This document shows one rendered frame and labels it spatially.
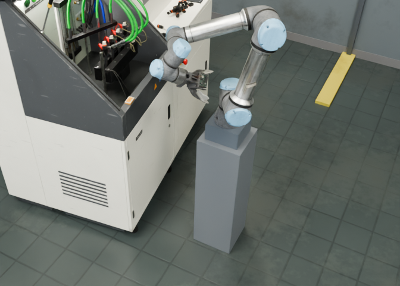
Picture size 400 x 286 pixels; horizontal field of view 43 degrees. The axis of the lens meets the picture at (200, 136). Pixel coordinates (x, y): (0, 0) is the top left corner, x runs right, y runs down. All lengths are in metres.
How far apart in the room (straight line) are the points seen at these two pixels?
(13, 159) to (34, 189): 0.24
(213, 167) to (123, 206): 0.62
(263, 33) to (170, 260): 1.55
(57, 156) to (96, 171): 0.24
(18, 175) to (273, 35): 1.85
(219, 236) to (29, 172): 1.18
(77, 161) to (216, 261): 0.99
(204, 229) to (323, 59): 2.41
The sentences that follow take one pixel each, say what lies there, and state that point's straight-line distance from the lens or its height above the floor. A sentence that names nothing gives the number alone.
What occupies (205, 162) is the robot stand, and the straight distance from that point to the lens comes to 2.64.
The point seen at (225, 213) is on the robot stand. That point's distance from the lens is 2.85.
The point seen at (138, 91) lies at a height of 0.95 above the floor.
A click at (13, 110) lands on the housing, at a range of 2.88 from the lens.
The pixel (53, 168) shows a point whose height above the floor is 0.44.
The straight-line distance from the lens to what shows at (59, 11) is 2.83.
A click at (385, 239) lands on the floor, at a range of 3.40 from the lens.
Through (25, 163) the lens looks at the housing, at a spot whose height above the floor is 0.41.
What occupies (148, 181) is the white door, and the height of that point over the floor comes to 0.26.
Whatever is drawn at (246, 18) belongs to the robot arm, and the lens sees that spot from 2.21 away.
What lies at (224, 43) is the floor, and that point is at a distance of 4.95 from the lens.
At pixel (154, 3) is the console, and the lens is 3.26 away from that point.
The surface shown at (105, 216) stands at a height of 0.15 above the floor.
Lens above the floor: 2.50
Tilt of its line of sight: 41 degrees down
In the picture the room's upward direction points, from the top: 2 degrees clockwise
